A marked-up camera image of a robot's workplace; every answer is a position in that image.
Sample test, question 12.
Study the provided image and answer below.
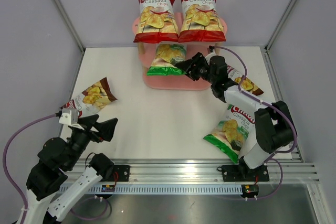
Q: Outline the aluminium mounting rail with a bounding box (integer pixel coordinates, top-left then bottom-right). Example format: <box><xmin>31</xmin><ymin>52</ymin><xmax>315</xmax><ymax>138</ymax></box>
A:
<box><xmin>113</xmin><ymin>159</ymin><xmax>320</xmax><ymax>184</ymax></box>

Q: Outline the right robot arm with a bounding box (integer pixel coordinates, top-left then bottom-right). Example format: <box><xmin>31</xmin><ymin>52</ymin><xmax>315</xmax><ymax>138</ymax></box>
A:
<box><xmin>176</xmin><ymin>52</ymin><xmax>297</xmax><ymax>181</ymax></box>

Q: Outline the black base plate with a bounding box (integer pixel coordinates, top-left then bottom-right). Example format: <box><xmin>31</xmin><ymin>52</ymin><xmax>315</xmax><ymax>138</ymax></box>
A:
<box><xmin>217</xmin><ymin>165</ymin><xmax>270</xmax><ymax>182</ymax></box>
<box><xmin>103</xmin><ymin>165</ymin><xmax>130</xmax><ymax>183</ymax></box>

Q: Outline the green Chuba chips bag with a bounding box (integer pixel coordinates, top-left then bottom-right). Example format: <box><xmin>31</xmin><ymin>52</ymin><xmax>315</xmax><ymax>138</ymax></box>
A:
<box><xmin>203</xmin><ymin>104</ymin><xmax>255</xmax><ymax>164</ymax></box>
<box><xmin>146</xmin><ymin>44</ymin><xmax>187</xmax><ymax>76</ymax></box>

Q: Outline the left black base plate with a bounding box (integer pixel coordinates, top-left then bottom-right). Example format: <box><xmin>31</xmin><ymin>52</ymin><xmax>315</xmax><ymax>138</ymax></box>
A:
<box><xmin>103</xmin><ymin>165</ymin><xmax>130</xmax><ymax>183</ymax></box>

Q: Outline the brown Chuba chips bag right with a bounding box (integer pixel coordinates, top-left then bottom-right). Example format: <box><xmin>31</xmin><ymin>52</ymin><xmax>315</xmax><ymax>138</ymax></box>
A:
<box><xmin>227</xmin><ymin>65</ymin><xmax>264</xmax><ymax>96</ymax></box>

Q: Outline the brown chuba chips bag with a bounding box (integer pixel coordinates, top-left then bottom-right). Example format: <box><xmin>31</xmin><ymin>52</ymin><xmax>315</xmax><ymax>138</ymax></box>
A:
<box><xmin>227</xmin><ymin>65</ymin><xmax>264</xmax><ymax>96</ymax></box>
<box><xmin>61</xmin><ymin>77</ymin><xmax>117</xmax><ymax>118</ymax></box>

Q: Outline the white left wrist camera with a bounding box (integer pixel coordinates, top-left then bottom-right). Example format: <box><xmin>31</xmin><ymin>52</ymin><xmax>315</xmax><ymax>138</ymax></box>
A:
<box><xmin>59</xmin><ymin>108</ymin><xmax>79</xmax><ymax>126</ymax></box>

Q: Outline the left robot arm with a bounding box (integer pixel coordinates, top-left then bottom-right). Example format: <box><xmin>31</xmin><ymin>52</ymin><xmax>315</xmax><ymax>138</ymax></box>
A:
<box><xmin>17</xmin><ymin>109</ymin><xmax>118</xmax><ymax>223</ymax></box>

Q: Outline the white slotted cable duct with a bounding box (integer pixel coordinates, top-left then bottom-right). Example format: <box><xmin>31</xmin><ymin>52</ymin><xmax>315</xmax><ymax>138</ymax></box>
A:
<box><xmin>85</xmin><ymin>183</ymin><xmax>243</xmax><ymax>195</ymax></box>

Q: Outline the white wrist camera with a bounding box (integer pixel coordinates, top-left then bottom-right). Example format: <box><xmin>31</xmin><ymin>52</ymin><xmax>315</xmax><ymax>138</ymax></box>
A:
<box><xmin>59</xmin><ymin>108</ymin><xmax>79</xmax><ymax>126</ymax></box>
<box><xmin>208</xmin><ymin>46</ymin><xmax>218</xmax><ymax>55</ymax></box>

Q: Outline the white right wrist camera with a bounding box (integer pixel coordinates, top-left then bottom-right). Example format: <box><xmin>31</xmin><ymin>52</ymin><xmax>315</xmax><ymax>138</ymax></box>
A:
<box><xmin>208</xmin><ymin>46</ymin><xmax>218</xmax><ymax>55</ymax></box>

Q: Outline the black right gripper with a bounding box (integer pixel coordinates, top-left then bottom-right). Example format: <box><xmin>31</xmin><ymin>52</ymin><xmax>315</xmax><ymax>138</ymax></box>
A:
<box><xmin>176</xmin><ymin>52</ymin><xmax>216</xmax><ymax>85</ymax></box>

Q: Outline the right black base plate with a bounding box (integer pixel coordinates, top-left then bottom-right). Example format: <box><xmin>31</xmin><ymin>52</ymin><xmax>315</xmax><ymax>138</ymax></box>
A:
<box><xmin>217</xmin><ymin>165</ymin><xmax>270</xmax><ymax>182</ymax></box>

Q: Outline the brown Chuba chips bag left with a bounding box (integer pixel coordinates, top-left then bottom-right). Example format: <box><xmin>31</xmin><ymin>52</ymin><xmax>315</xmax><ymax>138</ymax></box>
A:
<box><xmin>61</xmin><ymin>77</ymin><xmax>117</xmax><ymax>118</ymax></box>

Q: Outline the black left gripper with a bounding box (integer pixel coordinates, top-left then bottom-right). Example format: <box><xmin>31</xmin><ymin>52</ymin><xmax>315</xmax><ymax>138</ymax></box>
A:
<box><xmin>65</xmin><ymin>114</ymin><xmax>118</xmax><ymax>170</ymax></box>

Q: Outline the pink three-tier shelf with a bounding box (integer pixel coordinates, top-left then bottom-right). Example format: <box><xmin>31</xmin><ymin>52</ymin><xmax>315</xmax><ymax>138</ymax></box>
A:
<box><xmin>131</xmin><ymin>12</ymin><xmax>228</xmax><ymax>91</ymax></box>

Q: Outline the red Chuba chips bag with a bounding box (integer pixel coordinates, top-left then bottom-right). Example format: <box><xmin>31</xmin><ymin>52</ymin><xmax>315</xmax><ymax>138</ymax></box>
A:
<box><xmin>178</xmin><ymin>0</ymin><xmax>226</xmax><ymax>43</ymax></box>
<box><xmin>134</xmin><ymin>0</ymin><xmax>179</xmax><ymax>44</ymax></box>

